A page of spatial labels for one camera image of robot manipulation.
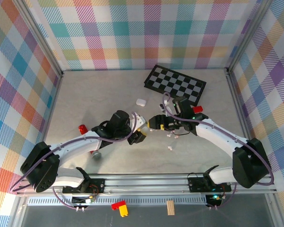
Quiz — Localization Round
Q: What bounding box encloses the small circuit board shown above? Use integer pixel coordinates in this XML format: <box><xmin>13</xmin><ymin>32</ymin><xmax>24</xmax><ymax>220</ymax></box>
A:
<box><xmin>206</xmin><ymin>194</ymin><xmax>224</xmax><ymax>206</ymax></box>
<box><xmin>72</xmin><ymin>195</ymin><xmax>97</xmax><ymax>205</ymax></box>

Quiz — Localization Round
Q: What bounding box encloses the black white checkerboard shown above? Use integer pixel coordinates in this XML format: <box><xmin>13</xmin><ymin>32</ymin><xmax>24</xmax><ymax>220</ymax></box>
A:
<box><xmin>143</xmin><ymin>64</ymin><xmax>207</xmax><ymax>106</ymax></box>

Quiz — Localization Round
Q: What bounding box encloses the long red toy brick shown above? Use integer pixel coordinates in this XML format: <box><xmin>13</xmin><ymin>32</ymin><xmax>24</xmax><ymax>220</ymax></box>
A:
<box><xmin>111</xmin><ymin>200</ymin><xmax>128</xmax><ymax>210</ymax></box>

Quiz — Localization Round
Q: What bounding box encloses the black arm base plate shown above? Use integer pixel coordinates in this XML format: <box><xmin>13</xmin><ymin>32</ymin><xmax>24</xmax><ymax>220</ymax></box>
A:
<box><xmin>187</xmin><ymin>172</ymin><xmax>232</xmax><ymax>192</ymax></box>
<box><xmin>62</xmin><ymin>178</ymin><xmax>106</xmax><ymax>195</ymax></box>

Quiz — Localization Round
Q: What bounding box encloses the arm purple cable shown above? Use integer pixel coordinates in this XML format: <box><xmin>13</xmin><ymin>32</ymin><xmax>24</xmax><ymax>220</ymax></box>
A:
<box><xmin>162</xmin><ymin>92</ymin><xmax>275</xmax><ymax>210</ymax></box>
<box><xmin>10</xmin><ymin>111</ymin><xmax>138</xmax><ymax>210</ymax></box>

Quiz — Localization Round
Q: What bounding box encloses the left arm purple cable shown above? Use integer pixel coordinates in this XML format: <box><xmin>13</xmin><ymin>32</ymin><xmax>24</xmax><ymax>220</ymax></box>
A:
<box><xmin>10</xmin><ymin>111</ymin><xmax>138</xmax><ymax>210</ymax></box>

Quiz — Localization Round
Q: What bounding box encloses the aluminium frame side rail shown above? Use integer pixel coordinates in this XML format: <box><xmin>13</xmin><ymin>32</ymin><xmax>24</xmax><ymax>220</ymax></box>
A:
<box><xmin>224</xmin><ymin>67</ymin><xmax>284</xmax><ymax>227</ymax></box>
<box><xmin>10</xmin><ymin>70</ymin><xmax>64</xmax><ymax>227</ymax></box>

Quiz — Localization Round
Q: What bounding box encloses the red glitter tube silver cap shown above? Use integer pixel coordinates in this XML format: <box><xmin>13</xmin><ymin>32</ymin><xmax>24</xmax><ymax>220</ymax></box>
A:
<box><xmin>78</xmin><ymin>124</ymin><xmax>102</xmax><ymax>160</ymax></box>

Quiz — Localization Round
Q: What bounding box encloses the yellow toy brick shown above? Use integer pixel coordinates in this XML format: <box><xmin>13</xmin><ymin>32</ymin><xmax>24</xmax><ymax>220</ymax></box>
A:
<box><xmin>119</xmin><ymin>204</ymin><xmax>129</xmax><ymax>218</ymax></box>

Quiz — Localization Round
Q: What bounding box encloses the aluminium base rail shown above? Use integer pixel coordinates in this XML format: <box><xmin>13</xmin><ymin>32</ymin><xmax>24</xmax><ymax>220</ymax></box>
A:
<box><xmin>15</xmin><ymin>173</ymin><xmax>277</xmax><ymax>196</ymax></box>

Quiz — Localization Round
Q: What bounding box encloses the aluminium frame post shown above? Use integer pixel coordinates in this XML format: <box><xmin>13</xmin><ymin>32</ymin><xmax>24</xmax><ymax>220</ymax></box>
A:
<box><xmin>225</xmin><ymin>0</ymin><xmax>274</xmax><ymax>73</ymax></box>
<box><xmin>13</xmin><ymin>0</ymin><xmax>64</xmax><ymax>79</ymax></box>

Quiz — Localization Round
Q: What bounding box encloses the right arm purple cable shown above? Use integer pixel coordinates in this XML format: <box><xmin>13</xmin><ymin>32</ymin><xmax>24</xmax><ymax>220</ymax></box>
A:
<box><xmin>162</xmin><ymin>92</ymin><xmax>275</xmax><ymax>210</ymax></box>

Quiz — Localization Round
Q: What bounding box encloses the slotted grey cable duct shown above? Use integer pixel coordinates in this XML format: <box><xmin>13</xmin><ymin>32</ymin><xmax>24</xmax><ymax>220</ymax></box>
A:
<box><xmin>27</xmin><ymin>198</ymin><xmax>210</xmax><ymax>206</ymax></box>

